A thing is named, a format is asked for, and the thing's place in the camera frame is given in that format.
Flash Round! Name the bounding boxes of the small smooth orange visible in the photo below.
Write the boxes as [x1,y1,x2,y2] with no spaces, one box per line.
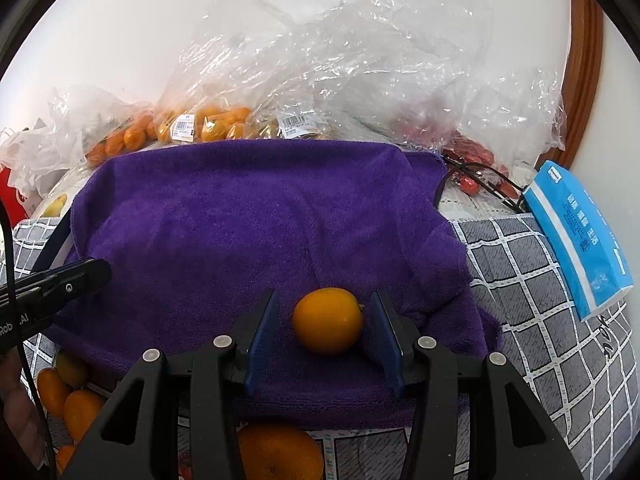
[62,389,107,443]
[292,287,365,356]
[36,367,73,418]

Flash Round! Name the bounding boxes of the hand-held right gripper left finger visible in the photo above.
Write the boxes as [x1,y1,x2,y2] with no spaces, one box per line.
[57,288,280,480]

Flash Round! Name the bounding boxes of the purple towel-lined tray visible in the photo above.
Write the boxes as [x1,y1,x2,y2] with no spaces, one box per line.
[50,141,503,431]

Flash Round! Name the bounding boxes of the white plastic bag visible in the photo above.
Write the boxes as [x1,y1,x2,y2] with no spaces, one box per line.
[0,122,68,198]

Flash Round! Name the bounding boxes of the blue tissue pack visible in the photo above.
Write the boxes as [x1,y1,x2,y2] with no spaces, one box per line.
[522,160,635,322]

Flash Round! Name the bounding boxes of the clear bag of red fruits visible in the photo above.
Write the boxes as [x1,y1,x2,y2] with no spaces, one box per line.
[387,67,568,198]

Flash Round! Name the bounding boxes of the grey checkered blanket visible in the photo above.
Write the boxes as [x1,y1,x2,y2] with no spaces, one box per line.
[10,212,640,480]

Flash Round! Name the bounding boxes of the yellow fruit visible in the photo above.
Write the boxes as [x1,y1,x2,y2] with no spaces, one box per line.
[42,192,68,218]

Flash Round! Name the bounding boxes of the large mandarin orange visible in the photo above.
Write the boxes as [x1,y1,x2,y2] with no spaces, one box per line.
[236,422,326,480]

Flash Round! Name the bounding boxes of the person's left hand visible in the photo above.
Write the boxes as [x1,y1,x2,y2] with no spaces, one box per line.
[0,347,48,468]

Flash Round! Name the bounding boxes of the black tray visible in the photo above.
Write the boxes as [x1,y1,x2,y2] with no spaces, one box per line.
[37,209,74,277]

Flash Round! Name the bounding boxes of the red paper bag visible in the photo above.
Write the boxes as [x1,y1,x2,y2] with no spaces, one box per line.
[0,166,33,223]

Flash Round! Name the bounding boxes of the clear bag of small oranges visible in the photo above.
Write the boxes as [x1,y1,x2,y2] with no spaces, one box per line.
[150,35,261,146]

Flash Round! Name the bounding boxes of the brown wooden door frame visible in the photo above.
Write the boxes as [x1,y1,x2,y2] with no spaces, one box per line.
[537,0,606,171]

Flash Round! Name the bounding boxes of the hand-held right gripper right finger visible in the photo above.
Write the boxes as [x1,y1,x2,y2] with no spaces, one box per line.
[366,289,586,480]

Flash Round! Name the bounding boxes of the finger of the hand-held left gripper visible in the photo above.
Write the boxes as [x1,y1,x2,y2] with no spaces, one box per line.
[20,258,113,317]

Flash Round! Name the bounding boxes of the clear bag of mandarins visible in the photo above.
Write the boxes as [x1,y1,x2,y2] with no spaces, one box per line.
[47,84,161,168]

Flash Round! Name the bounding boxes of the crumpled empty clear plastic bag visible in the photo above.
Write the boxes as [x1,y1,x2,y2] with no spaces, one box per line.
[190,0,496,136]

